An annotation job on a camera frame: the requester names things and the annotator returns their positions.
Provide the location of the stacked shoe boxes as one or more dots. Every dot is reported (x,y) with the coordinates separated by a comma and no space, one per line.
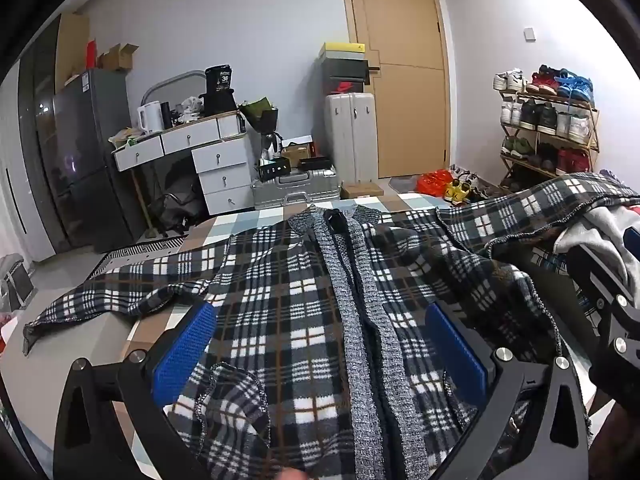
(344,67)

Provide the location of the plaid fleece cardigan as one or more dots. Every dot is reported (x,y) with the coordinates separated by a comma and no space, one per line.
(506,322)

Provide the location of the wooden door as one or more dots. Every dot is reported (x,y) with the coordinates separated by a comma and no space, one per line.
(407,55)

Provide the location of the white drawer desk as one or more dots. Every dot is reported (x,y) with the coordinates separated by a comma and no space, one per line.
(221,152)

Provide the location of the white electric kettle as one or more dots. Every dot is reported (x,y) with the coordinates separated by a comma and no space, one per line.
(150,117)

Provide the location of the silver aluminium suitcase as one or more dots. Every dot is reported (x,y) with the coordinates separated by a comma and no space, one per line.
(300,187)

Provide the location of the white upright suitcase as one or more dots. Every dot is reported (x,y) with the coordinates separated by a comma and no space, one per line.
(351,134)

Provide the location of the pile of grey clothes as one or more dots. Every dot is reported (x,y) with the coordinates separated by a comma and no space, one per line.
(602,230)

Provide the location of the dark grey refrigerator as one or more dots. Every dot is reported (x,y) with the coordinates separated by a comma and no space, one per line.
(82,199)

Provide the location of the yellow shoes on floor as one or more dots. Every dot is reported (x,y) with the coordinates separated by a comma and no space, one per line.
(457,191)

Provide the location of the black backpack under desk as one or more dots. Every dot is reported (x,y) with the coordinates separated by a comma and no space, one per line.
(181,203)

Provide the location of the brown cardboard box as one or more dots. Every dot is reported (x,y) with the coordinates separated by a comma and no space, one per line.
(362,189)

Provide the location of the orange bag on floor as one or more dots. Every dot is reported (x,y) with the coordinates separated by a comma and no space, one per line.
(434,183)

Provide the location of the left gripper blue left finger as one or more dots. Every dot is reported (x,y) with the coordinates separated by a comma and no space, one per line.
(176,353)

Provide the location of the checkered bed sheet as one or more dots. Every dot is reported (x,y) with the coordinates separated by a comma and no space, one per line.
(319,363)

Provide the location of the black bag on desk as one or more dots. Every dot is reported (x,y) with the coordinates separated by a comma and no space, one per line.
(218,97)

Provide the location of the wooden shoe rack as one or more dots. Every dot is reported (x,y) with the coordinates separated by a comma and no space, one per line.
(549,123)

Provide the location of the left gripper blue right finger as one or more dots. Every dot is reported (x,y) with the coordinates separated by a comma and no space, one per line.
(459,360)

